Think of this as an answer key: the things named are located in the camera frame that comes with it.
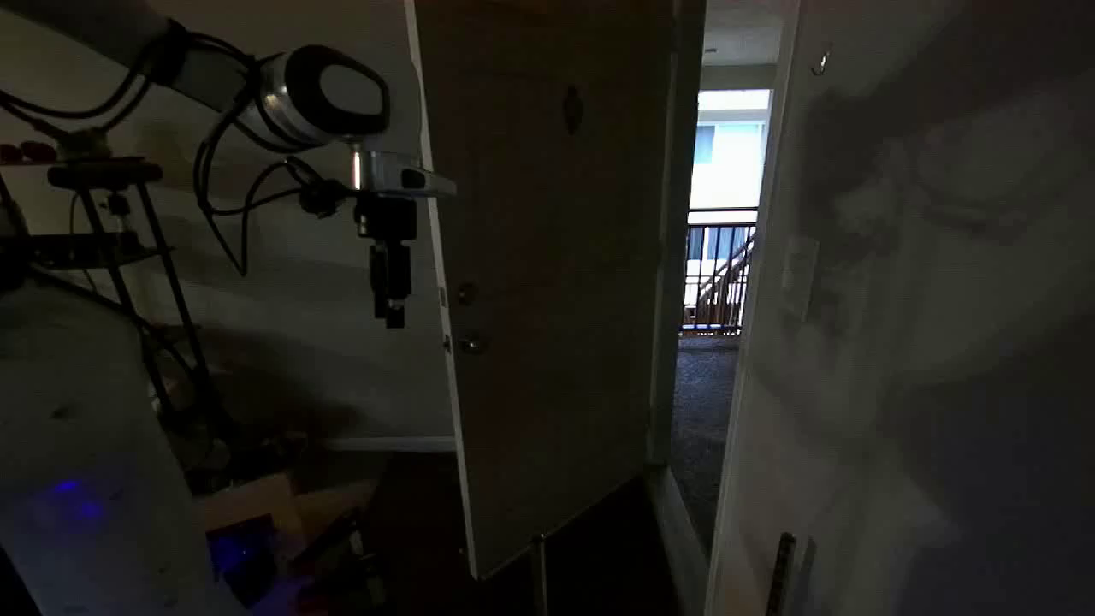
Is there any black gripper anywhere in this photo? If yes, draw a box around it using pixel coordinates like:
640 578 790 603
352 187 425 332

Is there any tan wooden door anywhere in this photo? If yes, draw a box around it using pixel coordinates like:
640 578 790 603
412 0 693 583

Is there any black tripod stand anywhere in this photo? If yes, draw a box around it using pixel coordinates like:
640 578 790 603
45 149 236 458

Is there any brown cardboard box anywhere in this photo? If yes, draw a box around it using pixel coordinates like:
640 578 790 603
195 470 383 569

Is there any dark stair railing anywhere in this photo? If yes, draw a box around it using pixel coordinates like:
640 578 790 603
680 204 762 337

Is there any thin metal pole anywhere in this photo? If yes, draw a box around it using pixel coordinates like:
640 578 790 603
526 530 555 616

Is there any grey robot stand cover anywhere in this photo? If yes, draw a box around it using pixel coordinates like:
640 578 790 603
0 284 236 616

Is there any bright window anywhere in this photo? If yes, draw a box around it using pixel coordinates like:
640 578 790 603
687 86 776 212

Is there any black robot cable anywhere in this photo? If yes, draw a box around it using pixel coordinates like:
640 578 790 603
188 101 352 281

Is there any white wall light switch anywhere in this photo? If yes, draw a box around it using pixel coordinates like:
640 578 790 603
776 231 827 332

